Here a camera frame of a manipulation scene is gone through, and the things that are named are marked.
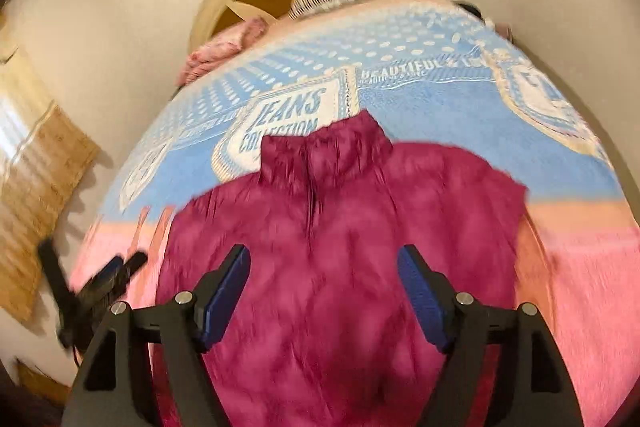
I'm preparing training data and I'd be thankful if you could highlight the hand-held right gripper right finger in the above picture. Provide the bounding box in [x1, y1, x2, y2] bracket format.
[397, 244, 583, 427]

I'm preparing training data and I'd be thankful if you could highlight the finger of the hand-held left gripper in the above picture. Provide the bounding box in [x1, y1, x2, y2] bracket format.
[82, 251, 149, 304]

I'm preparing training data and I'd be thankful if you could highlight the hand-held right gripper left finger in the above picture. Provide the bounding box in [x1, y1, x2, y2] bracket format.
[61, 244, 252, 427]

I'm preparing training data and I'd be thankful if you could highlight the magenta puffer jacket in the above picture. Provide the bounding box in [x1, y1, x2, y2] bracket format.
[152, 109, 531, 427]

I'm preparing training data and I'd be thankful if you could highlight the beige patterned curtain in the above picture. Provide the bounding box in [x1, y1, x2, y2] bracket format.
[0, 22, 101, 323]

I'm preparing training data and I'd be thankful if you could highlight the blue and pink printed blanket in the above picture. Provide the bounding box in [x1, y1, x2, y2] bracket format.
[67, 0, 640, 427]

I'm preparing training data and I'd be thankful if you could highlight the pink patterned pillow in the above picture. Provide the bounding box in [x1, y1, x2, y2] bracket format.
[177, 17, 273, 85]

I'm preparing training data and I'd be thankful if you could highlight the black bedside object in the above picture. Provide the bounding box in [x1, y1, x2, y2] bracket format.
[452, 1, 483, 20]

